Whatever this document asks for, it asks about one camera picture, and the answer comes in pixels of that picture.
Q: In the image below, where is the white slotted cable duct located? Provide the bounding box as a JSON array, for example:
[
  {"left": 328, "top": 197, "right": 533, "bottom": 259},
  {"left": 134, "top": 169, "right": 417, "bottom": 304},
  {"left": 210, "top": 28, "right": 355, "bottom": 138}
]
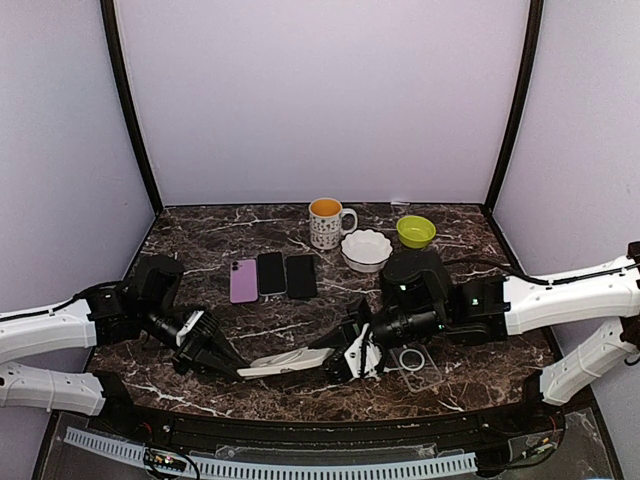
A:
[{"left": 63, "top": 427, "right": 477, "bottom": 479}]

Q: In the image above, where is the clear magsafe phone case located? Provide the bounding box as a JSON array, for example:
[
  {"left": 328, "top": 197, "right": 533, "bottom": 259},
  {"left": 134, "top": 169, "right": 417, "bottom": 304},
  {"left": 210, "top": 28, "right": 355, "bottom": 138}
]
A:
[{"left": 389, "top": 342, "right": 444, "bottom": 393}]

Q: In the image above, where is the lime green bowl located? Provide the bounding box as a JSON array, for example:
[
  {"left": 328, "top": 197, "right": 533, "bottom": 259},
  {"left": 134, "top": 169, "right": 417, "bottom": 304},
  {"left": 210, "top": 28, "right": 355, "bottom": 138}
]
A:
[{"left": 396, "top": 215, "right": 437, "bottom": 249}]

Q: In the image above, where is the white scalloped ceramic dish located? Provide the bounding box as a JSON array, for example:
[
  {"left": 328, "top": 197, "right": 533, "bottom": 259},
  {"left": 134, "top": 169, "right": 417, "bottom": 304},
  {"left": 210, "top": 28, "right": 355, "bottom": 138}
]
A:
[{"left": 341, "top": 229, "right": 393, "bottom": 273}]

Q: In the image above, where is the white spotted mug orange inside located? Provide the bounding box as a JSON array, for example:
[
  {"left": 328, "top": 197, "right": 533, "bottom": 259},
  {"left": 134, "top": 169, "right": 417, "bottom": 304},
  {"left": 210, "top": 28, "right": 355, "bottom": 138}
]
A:
[{"left": 308, "top": 198, "right": 358, "bottom": 250}]

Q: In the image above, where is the black phone dark case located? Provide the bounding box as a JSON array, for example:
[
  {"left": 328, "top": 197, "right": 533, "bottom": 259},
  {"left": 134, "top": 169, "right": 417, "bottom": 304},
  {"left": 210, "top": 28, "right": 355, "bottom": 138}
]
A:
[{"left": 229, "top": 259, "right": 259, "bottom": 304}]

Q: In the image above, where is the black frame post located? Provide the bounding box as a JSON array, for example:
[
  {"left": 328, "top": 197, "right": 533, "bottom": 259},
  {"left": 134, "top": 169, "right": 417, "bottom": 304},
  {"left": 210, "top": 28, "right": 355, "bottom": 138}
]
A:
[
  {"left": 483, "top": 0, "right": 544, "bottom": 216},
  {"left": 99, "top": 0, "right": 164, "bottom": 216}
]

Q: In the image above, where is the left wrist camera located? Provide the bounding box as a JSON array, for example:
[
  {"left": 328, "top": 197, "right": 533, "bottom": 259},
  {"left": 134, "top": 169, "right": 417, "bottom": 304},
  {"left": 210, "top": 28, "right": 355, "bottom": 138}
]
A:
[{"left": 175, "top": 310, "right": 205, "bottom": 347}]

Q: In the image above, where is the black phone grey case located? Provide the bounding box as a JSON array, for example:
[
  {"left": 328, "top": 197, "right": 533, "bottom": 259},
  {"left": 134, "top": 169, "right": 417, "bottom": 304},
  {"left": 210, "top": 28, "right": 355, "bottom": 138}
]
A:
[{"left": 285, "top": 255, "right": 317, "bottom": 300}]

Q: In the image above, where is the black left frame post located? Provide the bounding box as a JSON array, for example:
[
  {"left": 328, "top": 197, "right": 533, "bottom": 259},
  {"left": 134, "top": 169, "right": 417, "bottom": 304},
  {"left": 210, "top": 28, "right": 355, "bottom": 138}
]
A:
[{"left": 99, "top": 0, "right": 164, "bottom": 216}]

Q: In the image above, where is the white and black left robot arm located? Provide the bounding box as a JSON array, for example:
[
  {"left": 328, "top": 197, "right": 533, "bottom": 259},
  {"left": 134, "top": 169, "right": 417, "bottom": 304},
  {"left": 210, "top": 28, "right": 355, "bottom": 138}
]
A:
[{"left": 1, "top": 255, "right": 248, "bottom": 436}]

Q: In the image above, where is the black phone white case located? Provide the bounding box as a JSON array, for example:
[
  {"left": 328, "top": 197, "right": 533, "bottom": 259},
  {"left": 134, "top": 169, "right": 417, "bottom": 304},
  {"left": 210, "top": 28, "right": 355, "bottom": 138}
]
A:
[{"left": 237, "top": 347, "right": 334, "bottom": 380}]

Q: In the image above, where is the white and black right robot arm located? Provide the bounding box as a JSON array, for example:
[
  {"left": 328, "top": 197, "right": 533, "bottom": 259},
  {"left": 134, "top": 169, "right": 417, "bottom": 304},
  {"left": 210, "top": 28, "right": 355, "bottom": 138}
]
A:
[{"left": 310, "top": 242, "right": 639, "bottom": 434}]

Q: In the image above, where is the black right frame post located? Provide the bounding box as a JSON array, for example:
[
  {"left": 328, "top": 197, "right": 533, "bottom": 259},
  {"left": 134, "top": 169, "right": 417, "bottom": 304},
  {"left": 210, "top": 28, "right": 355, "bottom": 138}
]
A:
[{"left": 483, "top": 0, "right": 544, "bottom": 216}]

